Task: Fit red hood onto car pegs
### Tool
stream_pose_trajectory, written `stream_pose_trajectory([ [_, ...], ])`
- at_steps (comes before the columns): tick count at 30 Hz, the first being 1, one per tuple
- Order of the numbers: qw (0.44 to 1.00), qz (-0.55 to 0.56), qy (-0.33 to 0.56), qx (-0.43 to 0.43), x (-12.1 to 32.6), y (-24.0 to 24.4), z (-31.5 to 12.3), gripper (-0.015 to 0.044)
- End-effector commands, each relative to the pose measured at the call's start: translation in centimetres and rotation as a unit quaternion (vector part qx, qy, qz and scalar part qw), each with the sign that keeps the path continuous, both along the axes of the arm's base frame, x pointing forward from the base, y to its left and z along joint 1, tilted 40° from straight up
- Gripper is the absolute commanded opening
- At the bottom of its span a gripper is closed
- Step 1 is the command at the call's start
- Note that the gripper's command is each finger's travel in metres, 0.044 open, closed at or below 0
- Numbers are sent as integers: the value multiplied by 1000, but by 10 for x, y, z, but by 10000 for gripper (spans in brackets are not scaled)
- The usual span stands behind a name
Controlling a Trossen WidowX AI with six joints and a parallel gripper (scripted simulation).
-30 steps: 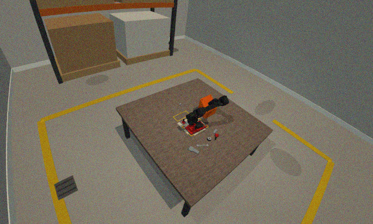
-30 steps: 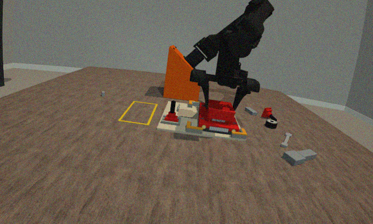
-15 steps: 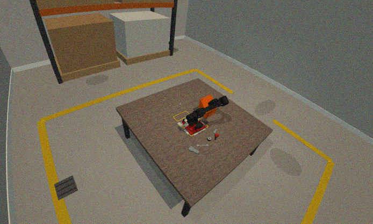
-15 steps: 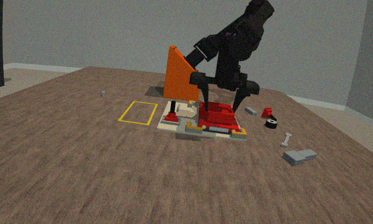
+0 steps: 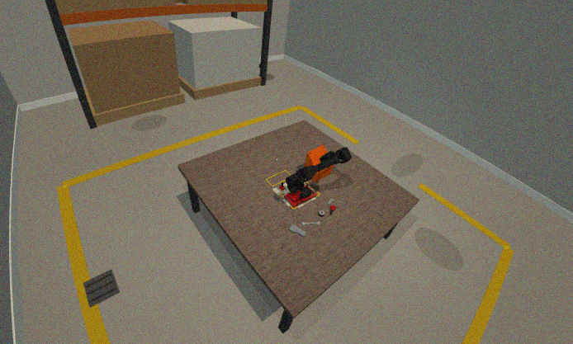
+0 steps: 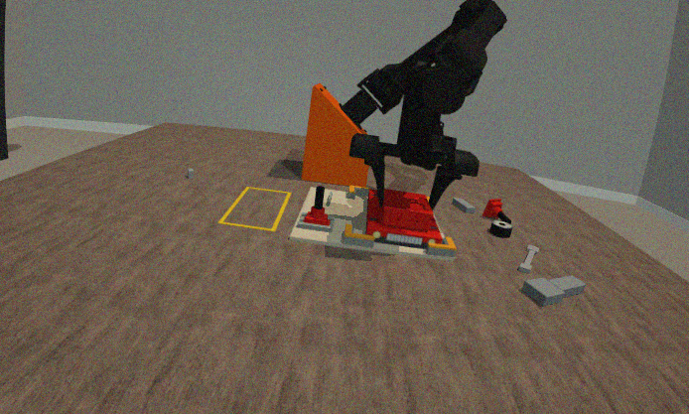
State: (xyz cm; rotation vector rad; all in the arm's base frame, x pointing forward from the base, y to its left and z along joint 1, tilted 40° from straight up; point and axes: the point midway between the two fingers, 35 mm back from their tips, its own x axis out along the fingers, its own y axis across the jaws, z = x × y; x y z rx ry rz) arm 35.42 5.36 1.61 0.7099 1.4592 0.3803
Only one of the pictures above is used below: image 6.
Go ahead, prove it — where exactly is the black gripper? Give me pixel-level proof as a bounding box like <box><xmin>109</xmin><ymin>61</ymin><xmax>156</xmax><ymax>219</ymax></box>
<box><xmin>349</xmin><ymin>104</ymin><xmax>480</xmax><ymax>211</ymax></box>

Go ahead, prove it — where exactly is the yellow rectangular outline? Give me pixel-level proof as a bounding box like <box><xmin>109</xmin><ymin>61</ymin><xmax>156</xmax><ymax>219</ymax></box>
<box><xmin>218</xmin><ymin>187</ymin><xmax>291</xmax><ymax>231</ymax></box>

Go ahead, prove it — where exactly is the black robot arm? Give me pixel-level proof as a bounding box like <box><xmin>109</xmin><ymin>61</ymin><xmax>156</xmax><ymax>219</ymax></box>
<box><xmin>339</xmin><ymin>0</ymin><xmax>507</xmax><ymax>171</ymax></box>

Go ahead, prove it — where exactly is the black toy tyre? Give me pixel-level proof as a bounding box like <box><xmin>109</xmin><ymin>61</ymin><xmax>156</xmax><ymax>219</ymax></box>
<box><xmin>490</xmin><ymin>220</ymin><xmax>513</xmax><ymax>238</ymax></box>

